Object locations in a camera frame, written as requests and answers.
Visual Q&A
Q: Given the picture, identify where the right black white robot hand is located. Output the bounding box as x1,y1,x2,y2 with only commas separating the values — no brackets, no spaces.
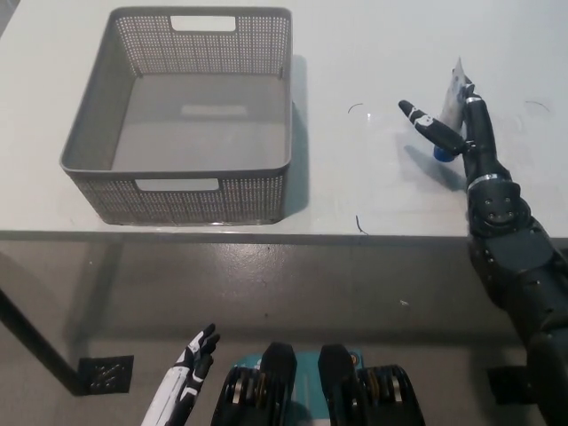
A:
398,82,519,191

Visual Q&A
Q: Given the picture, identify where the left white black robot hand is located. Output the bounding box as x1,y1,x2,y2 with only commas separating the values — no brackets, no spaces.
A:
138,323,222,426

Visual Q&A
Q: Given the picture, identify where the white shampoo tube blue cap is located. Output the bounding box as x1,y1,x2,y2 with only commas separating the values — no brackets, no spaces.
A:
432,56,473,163

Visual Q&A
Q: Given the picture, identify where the black teal robot body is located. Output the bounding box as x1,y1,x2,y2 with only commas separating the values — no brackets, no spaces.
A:
210,342,427,426

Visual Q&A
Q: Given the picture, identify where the black slanted table leg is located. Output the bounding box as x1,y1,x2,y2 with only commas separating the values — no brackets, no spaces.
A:
0,287,88,398

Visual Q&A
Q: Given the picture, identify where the gray perforated plastic basket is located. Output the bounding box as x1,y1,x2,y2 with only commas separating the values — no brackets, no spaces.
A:
59,6,294,225

